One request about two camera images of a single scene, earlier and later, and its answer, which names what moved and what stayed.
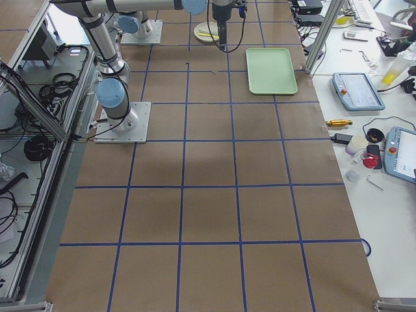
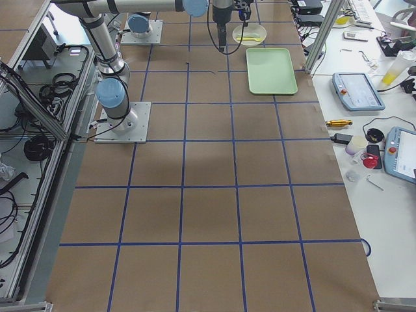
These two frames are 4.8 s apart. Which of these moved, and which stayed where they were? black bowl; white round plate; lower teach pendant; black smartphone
Moved: white round plate
Stayed: black bowl; lower teach pendant; black smartphone
